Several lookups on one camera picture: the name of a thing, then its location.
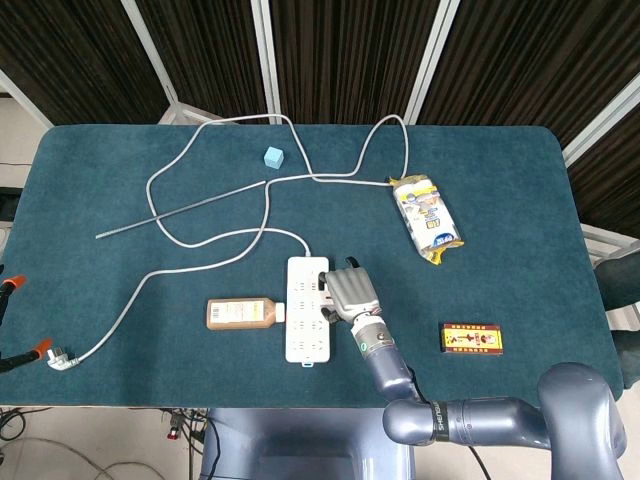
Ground white partition post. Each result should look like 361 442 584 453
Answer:
559 73 640 167
0 67 54 129
249 0 283 118
119 0 224 125
403 0 462 125

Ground brown liquid plastic bottle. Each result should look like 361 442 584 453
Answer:
206 297 287 332

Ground white power strip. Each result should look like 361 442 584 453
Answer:
284 255 333 369

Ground thin metal rod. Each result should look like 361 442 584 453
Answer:
95 181 267 240

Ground dark ribbed partition panel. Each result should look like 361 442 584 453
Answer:
418 0 640 149
135 0 270 124
269 0 442 125
0 0 169 126

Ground yellow white snack package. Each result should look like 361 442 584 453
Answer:
389 173 466 266

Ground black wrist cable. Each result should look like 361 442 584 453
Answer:
407 364 490 480

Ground blue-grey robot torso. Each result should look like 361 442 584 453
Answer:
199 408 417 480

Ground white power cable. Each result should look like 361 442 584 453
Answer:
74 113 411 362

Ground tangled floor cables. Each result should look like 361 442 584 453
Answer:
0 407 214 480

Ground teal table mat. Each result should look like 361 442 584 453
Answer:
0 124 626 409

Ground dark grey office chair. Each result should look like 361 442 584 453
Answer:
593 251 640 392

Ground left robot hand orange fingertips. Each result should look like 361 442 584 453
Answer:
0 274 54 374

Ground red yellow small box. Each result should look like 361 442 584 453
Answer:
439 322 506 358

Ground white three-pin plug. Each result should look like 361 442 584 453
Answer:
45 348 81 373

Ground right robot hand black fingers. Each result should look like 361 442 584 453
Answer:
319 255 384 327

